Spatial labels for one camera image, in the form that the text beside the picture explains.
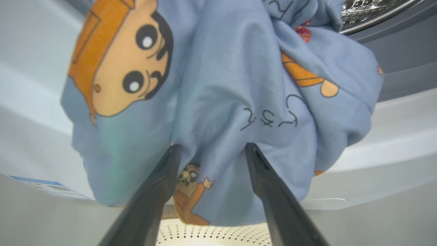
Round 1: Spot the blue cartoon print garment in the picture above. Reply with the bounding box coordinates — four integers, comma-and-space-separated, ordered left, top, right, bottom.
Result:
61, 0, 384, 227

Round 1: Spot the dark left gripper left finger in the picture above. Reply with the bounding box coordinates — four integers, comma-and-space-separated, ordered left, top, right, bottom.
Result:
98, 143, 183, 246

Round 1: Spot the steel washer drum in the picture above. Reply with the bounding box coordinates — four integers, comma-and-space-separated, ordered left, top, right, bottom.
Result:
341, 0, 422, 35

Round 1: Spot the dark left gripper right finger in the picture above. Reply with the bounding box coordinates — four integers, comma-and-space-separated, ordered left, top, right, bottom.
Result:
244, 142, 331, 246

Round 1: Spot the cream perforated basket brown rim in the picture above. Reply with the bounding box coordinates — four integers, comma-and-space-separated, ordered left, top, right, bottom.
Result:
155, 204, 273, 246

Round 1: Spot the white front-load washing machine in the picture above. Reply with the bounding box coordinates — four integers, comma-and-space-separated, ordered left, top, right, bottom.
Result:
0, 0, 437, 210

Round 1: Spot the blue white energy label sticker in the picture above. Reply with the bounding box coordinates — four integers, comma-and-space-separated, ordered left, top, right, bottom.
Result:
9, 175, 93, 200

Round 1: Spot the grey rubber door gasket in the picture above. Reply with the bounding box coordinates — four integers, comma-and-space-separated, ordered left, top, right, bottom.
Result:
341, 0, 437, 103

